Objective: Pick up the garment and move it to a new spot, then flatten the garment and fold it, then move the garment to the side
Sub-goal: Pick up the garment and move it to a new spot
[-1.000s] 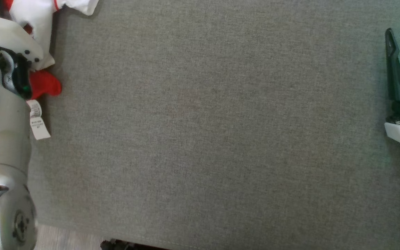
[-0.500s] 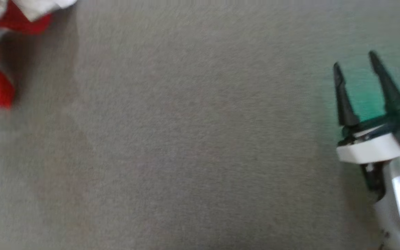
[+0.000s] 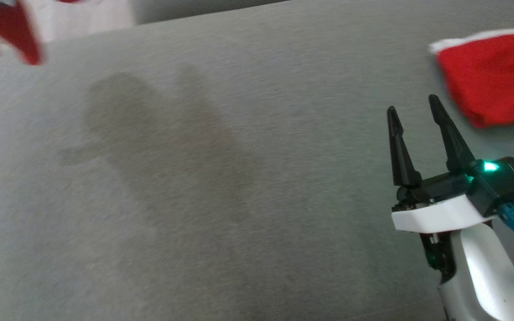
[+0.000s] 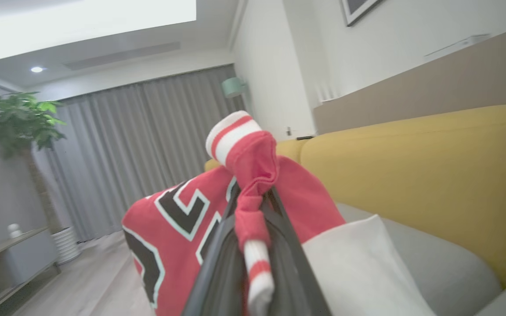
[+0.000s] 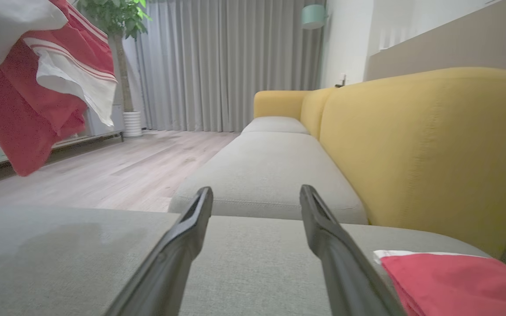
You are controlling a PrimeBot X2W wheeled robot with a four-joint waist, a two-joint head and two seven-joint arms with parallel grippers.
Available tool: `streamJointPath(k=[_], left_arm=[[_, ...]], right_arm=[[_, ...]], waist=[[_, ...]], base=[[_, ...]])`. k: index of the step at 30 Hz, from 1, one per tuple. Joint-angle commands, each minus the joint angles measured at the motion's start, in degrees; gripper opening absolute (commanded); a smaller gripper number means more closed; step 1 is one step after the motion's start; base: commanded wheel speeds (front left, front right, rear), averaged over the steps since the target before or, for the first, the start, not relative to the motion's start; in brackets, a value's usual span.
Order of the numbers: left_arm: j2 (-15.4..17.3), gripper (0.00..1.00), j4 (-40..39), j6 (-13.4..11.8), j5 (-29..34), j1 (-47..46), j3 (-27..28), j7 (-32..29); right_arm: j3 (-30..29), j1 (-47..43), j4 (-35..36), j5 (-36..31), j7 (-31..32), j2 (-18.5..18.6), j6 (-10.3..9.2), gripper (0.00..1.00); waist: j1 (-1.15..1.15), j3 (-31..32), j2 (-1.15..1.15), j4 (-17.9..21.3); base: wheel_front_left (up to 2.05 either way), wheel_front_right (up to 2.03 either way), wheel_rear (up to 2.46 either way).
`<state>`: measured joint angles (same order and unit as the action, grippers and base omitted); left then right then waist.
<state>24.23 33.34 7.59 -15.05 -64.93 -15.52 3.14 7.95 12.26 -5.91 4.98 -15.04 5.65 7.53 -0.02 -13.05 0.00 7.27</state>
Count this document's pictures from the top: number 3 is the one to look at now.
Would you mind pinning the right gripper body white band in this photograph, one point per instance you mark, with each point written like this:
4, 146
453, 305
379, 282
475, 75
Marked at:
440, 211

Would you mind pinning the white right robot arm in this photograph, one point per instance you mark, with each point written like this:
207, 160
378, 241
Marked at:
489, 276

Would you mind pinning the grey fabric sofa seat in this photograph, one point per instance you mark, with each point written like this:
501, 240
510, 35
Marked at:
239, 178

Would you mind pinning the red and white jersey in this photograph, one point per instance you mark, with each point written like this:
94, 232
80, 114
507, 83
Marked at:
14, 26

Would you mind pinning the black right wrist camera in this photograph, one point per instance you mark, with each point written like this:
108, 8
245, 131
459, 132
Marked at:
502, 180

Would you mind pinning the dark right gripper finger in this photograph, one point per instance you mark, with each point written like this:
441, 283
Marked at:
402, 156
453, 136

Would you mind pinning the red shorts with white trim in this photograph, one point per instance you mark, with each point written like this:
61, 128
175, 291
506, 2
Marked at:
493, 78

